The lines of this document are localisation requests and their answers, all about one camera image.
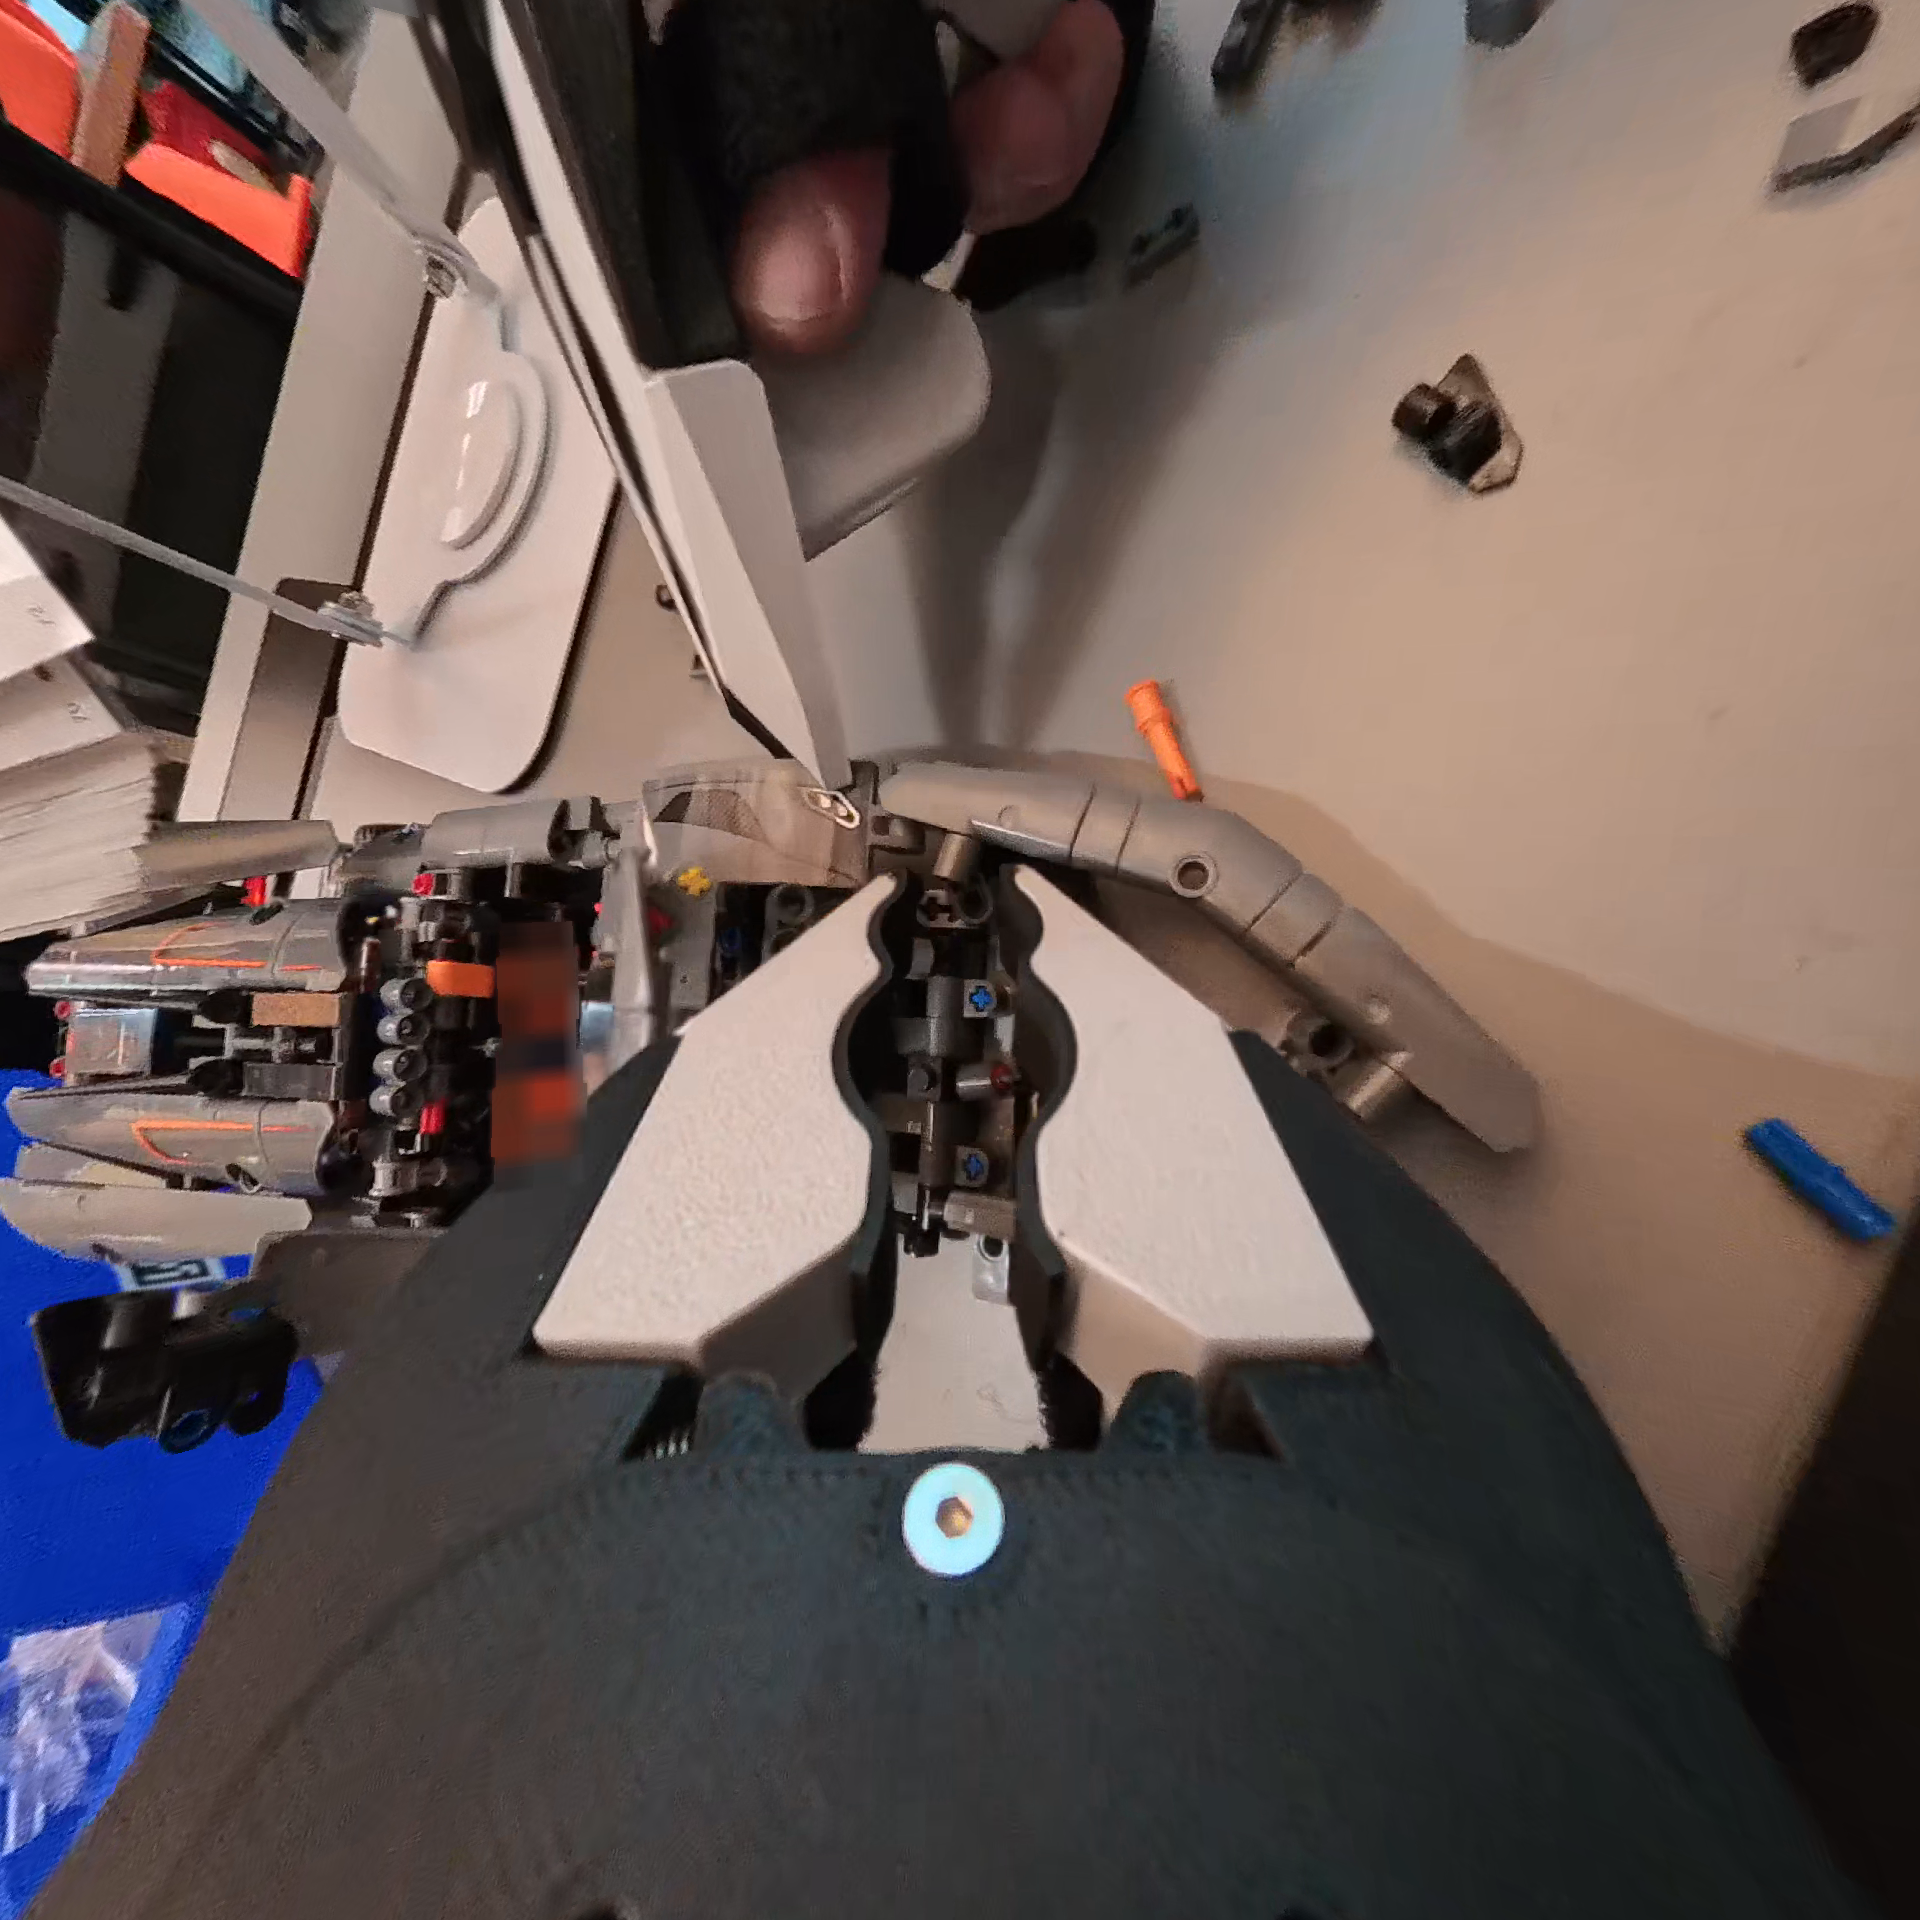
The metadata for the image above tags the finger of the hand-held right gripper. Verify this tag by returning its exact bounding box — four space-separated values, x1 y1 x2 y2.
638 356 856 788
477 0 817 780

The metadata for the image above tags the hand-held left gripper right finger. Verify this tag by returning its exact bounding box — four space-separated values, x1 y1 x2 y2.
1000 867 1373 1450

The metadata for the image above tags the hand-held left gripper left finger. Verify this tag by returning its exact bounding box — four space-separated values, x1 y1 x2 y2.
532 874 902 1450

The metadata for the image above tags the grey lego car model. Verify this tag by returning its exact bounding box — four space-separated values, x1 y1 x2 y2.
0 750 1548 1456

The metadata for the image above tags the orange lego pin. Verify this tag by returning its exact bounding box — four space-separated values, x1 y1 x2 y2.
1125 679 1207 800

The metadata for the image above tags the blue lego pin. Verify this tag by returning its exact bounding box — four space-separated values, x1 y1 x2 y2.
1743 1119 1898 1243

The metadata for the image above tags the shiny dark lego piece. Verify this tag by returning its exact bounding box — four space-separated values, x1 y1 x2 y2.
1391 352 1524 495

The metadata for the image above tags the person's right hand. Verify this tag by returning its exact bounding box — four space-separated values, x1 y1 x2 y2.
732 0 1128 360

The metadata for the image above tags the orange plastic bin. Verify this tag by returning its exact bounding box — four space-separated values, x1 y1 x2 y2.
0 0 153 160
127 83 317 280

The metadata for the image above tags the blue plastic bin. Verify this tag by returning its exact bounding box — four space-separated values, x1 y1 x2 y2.
0 1066 332 1920

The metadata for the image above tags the clear plastic parts bag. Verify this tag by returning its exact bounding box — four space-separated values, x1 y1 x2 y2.
0 1599 204 1864

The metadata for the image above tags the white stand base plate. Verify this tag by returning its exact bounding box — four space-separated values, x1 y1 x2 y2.
335 202 624 799

